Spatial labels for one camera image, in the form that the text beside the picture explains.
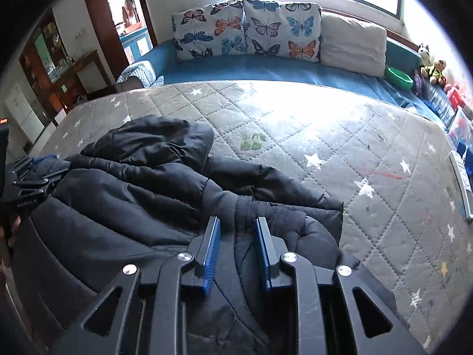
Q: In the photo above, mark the black puffer jacket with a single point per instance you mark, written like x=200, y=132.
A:
x=129, y=199

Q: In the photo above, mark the beige pillow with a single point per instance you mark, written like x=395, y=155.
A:
x=351, y=44

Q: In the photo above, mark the clear plastic bag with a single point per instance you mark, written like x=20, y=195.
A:
x=462, y=127

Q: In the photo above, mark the person's left hand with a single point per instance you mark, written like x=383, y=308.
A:
x=14, y=223

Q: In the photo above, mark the teal headboard cushion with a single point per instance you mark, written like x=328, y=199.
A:
x=402, y=57

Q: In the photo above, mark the grey star quilted mattress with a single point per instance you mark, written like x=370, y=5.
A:
x=295, y=137

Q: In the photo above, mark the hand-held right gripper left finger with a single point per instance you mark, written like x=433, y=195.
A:
x=212, y=251

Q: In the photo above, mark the purple toy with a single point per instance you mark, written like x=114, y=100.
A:
x=418, y=83

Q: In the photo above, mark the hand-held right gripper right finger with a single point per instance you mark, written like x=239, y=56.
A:
x=263, y=251

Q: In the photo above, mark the dark blue box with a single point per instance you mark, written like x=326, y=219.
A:
x=438, y=103

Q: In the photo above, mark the long white box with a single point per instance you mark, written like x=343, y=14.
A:
x=463, y=185

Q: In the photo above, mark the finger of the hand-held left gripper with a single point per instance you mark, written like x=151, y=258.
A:
x=44, y=182
x=29, y=165

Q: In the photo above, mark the butterfly print pillow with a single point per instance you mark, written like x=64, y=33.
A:
x=208, y=31
x=282, y=29

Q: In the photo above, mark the wooden desk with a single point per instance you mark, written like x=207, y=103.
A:
x=87, y=61

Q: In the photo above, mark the brown door frame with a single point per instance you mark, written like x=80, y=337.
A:
x=103, y=26

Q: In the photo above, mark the green plastic basin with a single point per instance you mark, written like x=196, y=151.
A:
x=398, y=77

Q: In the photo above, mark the wooden display cabinet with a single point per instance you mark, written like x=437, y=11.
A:
x=40, y=66

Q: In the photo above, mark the blue cupboard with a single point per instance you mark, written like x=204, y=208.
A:
x=135, y=44

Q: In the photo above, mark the blue white knit blanket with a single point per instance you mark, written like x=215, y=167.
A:
x=142, y=74

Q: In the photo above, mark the red box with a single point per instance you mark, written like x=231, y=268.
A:
x=455, y=98

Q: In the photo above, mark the white refrigerator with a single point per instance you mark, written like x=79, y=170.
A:
x=22, y=114

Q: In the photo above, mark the brown bear plush toy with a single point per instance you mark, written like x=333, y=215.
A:
x=435, y=72

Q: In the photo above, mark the panda plush toy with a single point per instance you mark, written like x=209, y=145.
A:
x=425, y=54

